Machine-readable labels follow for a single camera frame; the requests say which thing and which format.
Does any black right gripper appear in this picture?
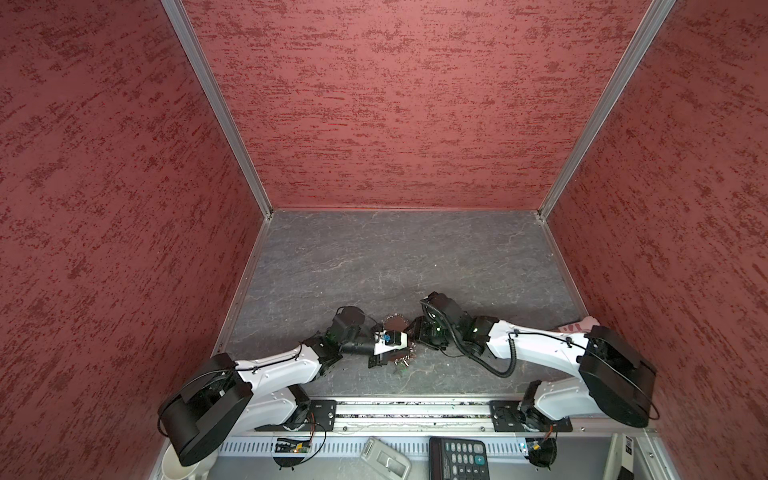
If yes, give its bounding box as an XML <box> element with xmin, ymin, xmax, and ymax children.
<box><xmin>402</xmin><ymin>315</ymin><xmax>461</xmax><ymax>350</ymax></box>

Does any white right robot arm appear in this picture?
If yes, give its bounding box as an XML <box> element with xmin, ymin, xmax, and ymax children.
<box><xmin>412</xmin><ymin>292</ymin><xmax>660</xmax><ymax>431</ymax></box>

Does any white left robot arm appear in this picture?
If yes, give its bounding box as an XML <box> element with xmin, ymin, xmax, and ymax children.
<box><xmin>157</xmin><ymin>306</ymin><xmax>409</xmax><ymax>467</ymax></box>

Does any grey plastic device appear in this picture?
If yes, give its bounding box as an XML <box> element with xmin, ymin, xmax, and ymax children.
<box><xmin>360</xmin><ymin>437</ymin><xmax>412</xmax><ymax>480</ymax></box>

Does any black desk calculator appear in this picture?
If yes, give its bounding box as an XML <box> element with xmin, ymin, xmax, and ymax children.
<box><xmin>428</xmin><ymin>437</ymin><xmax>490</xmax><ymax>480</ymax></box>

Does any white paper cup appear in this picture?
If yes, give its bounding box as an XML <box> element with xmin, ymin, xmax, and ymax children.
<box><xmin>161</xmin><ymin>446</ymin><xmax>218</xmax><ymax>480</ymax></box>

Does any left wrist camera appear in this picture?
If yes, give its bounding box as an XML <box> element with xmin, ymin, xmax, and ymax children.
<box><xmin>374</xmin><ymin>330</ymin><xmax>408</xmax><ymax>352</ymax></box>

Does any aluminium mounting rail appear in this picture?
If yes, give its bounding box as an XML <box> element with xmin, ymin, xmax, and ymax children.
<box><xmin>173</xmin><ymin>394</ymin><xmax>652</xmax><ymax>438</ymax></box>

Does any pink handled knife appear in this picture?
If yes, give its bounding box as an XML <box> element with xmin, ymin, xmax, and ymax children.
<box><xmin>557</xmin><ymin>316</ymin><xmax>600</xmax><ymax>334</ymax></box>

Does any aluminium corner post right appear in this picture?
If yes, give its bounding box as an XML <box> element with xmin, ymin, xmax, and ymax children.
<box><xmin>538</xmin><ymin>0</ymin><xmax>676</xmax><ymax>223</ymax></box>

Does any aluminium corner post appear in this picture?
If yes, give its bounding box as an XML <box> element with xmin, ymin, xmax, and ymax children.
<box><xmin>161</xmin><ymin>0</ymin><xmax>273</xmax><ymax>221</ymax></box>
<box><xmin>538</xmin><ymin>0</ymin><xmax>676</xmax><ymax>223</ymax></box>

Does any aluminium corner post left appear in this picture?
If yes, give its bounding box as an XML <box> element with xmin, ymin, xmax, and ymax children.
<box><xmin>161</xmin><ymin>0</ymin><xmax>273</xmax><ymax>221</ymax></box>

